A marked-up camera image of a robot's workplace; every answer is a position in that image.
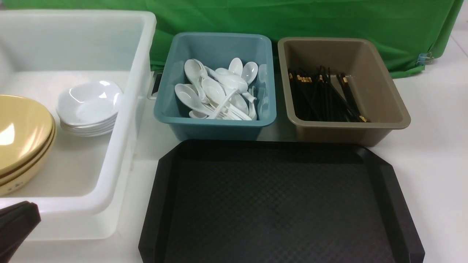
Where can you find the yellow noodle bowl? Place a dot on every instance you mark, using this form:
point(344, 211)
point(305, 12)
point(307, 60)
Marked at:
point(25, 127)

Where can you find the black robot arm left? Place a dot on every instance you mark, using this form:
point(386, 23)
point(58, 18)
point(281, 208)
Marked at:
point(16, 223)

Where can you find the yellow bowl in tub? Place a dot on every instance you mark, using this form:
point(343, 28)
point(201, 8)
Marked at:
point(20, 176)

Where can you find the pile of white spoons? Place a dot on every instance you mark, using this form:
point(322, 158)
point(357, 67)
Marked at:
point(224, 93)

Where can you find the teal plastic bin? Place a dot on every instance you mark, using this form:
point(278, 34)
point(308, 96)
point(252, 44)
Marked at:
point(215, 50)

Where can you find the black serving tray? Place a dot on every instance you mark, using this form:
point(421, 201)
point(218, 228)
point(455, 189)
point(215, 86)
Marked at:
point(219, 201)

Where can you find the bundle of black chopsticks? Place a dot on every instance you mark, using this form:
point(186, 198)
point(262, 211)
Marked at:
point(315, 98)

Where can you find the brown plastic bin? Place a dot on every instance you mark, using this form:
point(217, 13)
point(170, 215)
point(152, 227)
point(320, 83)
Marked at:
point(373, 88)

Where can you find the stack of white dishes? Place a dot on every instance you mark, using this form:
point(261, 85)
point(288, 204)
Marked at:
point(89, 109)

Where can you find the large white plastic tub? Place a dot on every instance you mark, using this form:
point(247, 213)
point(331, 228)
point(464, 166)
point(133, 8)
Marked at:
point(79, 189)

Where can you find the blue binder clip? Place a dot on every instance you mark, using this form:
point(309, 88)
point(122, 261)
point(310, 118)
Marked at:
point(424, 58)

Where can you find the green cloth backdrop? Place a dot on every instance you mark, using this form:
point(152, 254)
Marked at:
point(401, 30)

